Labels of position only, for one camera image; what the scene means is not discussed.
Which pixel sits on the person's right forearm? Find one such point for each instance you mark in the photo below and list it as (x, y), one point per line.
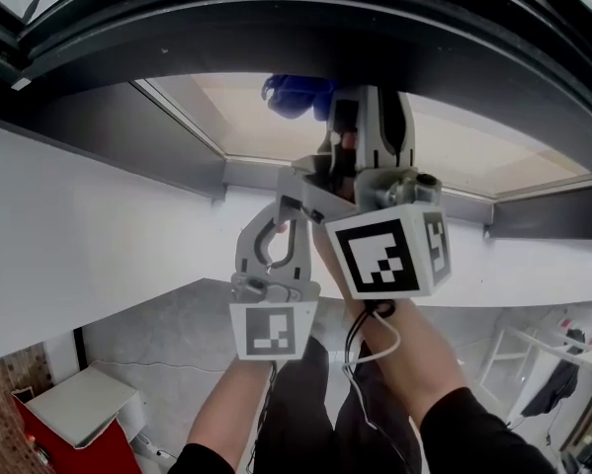
(414, 363)

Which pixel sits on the blue cleaning cloth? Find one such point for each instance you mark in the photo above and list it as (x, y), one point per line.
(295, 97)

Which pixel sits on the black hanging jacket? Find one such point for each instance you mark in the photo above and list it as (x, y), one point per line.
(555, 383)

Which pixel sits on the white plastic bag red print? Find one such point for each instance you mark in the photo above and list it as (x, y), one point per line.
(567, 324)

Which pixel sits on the person's black sweater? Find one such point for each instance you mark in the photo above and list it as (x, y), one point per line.
(473, 437)

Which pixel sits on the window glass pane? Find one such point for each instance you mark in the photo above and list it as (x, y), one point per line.
(473, 151)

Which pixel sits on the person's left forearm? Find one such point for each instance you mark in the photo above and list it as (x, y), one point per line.
(226, 403)

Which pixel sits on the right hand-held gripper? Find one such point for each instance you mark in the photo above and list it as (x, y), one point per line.
(374, 260)

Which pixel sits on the person's black trousers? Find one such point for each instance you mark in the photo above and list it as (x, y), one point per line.
(300, 413)

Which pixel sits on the person's right hand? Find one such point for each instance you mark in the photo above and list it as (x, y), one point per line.
(348, 141)

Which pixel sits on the white metal rack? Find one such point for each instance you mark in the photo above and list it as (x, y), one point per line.
(537, 341)

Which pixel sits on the red box with white lid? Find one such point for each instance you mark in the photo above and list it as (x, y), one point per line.
(78, 403)

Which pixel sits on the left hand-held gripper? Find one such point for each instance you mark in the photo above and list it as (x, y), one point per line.
(271, 334)

